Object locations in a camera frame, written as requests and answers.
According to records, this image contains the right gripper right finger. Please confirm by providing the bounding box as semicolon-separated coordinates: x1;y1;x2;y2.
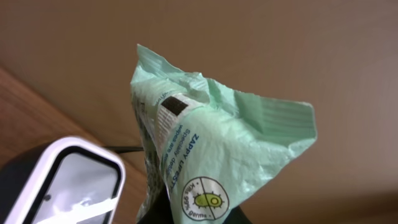
223;206;252;224

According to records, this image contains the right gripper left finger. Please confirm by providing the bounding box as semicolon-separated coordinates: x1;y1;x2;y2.
137;187;174;224

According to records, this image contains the teal wrapper packet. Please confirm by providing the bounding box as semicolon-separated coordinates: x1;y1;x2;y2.
131;45;317;223

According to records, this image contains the white barcode scanner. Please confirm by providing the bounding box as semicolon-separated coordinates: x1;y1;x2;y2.
1;136;126;224

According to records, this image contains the black scanner cable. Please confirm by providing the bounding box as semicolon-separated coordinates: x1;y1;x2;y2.
102;146;146;154

